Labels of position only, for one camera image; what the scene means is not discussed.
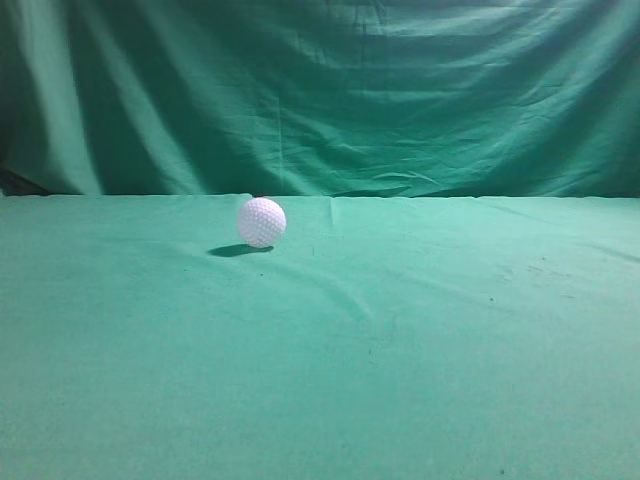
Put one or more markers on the green table cloth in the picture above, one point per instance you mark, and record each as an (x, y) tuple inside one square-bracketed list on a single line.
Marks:
[(461, 338)]

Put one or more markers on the green backdrop cloth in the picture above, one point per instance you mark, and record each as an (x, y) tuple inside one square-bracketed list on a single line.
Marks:
[(328, 98)]

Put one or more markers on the white dimpled golf ball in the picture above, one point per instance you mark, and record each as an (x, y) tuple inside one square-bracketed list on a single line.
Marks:
[(261, 222)]

